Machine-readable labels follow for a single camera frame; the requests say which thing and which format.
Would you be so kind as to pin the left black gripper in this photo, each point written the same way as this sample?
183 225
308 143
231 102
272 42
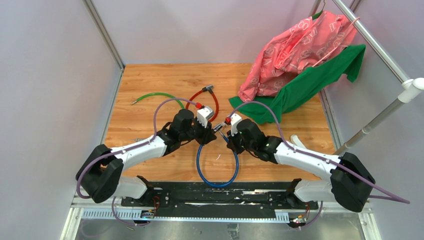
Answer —
207 134

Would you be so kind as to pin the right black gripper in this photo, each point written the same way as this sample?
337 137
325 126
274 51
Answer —
231 143

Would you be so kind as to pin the blue cable lock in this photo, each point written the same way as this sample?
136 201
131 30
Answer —
215 183

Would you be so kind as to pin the red cable lock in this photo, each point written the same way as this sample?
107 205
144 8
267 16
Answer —
207 96

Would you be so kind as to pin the green cable lock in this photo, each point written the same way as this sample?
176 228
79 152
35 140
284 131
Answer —
150 101

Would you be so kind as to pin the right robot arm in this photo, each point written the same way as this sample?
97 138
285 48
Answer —
343 179

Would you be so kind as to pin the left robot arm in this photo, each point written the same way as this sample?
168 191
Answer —
101 174

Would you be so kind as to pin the green t-shirt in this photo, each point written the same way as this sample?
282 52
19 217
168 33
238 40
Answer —
266 94

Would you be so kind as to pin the pink patterned garment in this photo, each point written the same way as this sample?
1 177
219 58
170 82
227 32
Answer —
302 45

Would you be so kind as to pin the pink clothes hanger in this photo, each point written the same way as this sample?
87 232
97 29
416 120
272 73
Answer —
341 40

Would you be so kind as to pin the metal clothes rack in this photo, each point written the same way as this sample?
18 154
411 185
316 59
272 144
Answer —
366 117

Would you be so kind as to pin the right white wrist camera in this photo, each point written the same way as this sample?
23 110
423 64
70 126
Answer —
233 121

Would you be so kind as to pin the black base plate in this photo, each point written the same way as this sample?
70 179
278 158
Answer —
256 201

